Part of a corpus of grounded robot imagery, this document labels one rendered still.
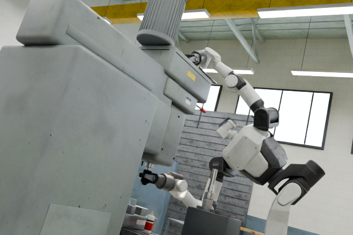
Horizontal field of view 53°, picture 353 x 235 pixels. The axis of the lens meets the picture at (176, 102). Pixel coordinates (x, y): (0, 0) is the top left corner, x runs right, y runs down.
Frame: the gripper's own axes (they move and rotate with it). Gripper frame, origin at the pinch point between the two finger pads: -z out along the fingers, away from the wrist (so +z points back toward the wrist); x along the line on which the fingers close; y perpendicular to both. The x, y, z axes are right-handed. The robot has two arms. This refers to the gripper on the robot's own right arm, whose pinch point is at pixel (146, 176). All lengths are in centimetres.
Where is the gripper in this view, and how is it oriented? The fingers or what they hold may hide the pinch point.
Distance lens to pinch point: 194.7
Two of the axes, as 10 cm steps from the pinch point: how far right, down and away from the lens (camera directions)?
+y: -2.6, 9.3, -2.5
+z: 6.9, 3.6, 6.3
